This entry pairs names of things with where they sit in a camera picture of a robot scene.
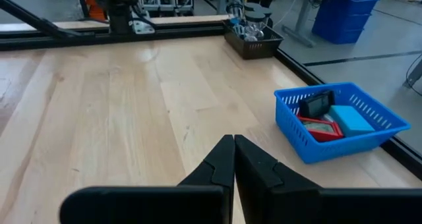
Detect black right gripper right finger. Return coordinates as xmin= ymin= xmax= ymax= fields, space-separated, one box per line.
xmin=233 ymin=134 xmax=422 ymax=224

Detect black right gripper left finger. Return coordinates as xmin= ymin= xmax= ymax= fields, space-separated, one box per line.
xmin=59 ymin=134 xmax=235 ymax=224

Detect red rectangular LCD device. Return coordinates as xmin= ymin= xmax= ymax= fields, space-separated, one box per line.
xmin=296 ymin=114 xmax=345 ymax=143

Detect black rectangular LCD device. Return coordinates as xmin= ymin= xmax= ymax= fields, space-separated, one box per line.
xmin=298 ymin=89 xmax=336 ymax=119

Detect cyan rectangular block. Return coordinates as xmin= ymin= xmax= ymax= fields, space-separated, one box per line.
xmin=328 ymin=104 xmax=376 ymax=138

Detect blue plastic basket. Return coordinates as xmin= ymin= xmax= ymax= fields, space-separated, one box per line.
xmin=273 ymin=82 xmax=412 ymax=165

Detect black shallow tray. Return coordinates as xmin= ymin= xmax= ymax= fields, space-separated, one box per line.
xmin=223 ymin=19 xmax=284 ymax=61

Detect grey metal table leg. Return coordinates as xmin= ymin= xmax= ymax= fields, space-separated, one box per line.
xmin=281 ymin=0 xmax=318 ymax=49

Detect black capped hourglass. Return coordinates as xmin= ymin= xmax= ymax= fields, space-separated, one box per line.
xmin=226 ymin=2 xmax=245 ymax=37

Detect blue stacked storage bins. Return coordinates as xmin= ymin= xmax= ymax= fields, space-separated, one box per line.
xmin=311 ymin=0 xmax=381 ymax=45

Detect grey background machine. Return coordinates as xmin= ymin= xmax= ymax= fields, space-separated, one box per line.
xmin=136 ymin=0 xmax=195 ymax=16

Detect black floor cable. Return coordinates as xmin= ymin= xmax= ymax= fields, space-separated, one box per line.
xmin=404 ymin=52 xmax=422 ymax=97

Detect white floor cable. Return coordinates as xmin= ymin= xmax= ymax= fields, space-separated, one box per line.
xmin=272 ymin=0 xmax=301 ymax=29

